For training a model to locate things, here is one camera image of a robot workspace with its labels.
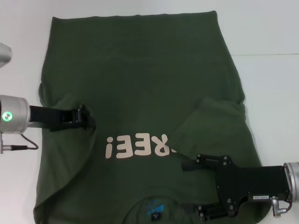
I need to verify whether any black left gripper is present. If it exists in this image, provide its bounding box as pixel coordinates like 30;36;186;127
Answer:
29;104;97;132

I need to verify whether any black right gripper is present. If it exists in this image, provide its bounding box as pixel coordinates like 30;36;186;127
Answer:
181;153;292;221

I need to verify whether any dark green printed t-shirt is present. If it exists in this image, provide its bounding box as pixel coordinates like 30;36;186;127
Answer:
32;9;271;224

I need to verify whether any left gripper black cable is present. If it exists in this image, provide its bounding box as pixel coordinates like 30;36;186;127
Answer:
0;132;39;154

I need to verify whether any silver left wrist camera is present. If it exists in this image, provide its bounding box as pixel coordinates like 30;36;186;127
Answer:
0;43;13;69

